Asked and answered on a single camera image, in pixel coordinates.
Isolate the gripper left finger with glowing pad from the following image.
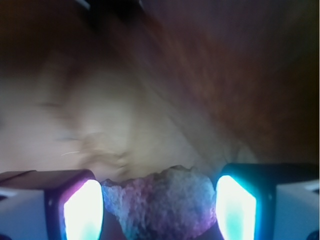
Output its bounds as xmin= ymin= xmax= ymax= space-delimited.
xmin=0 ymin=169 xmax=103 ymax=240

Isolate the brown rough rock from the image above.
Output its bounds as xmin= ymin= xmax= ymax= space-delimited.
xmin=101 ymin=165 xmax=217 ymax=240

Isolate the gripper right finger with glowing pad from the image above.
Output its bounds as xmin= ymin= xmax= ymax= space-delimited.
xmin=215 ymin=163 xmax=320 ymax=240

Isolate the brown paper bag bin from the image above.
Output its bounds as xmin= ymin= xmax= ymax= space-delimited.
xmin=0 ymin=0 xmax=320 ymax=181

